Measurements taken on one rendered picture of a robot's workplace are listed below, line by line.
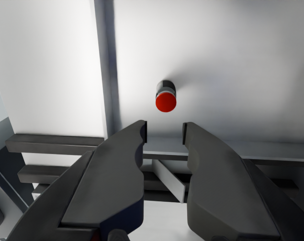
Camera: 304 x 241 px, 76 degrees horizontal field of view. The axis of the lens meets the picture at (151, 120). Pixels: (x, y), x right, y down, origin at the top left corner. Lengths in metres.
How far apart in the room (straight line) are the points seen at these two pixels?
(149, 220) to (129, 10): 0.32
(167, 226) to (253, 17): 0.34
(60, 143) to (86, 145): 0.03
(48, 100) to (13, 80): 0.04
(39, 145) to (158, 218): 0.23
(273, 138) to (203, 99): 0.11
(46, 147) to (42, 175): 0.05
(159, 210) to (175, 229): 0.06
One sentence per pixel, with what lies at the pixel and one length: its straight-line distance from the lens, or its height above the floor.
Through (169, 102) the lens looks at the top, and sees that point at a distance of 0.19.
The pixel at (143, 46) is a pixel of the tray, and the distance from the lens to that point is 0.22.
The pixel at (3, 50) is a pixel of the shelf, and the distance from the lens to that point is 0.29.
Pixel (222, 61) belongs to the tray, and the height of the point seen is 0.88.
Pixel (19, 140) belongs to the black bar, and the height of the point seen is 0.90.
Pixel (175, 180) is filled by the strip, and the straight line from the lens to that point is 0.25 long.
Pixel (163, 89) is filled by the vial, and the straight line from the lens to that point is 0.20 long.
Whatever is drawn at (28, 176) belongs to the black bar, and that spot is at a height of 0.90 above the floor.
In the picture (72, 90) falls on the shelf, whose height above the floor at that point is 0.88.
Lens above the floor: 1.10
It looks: 63 degrees down
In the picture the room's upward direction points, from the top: 173 degrees counter-clockwise
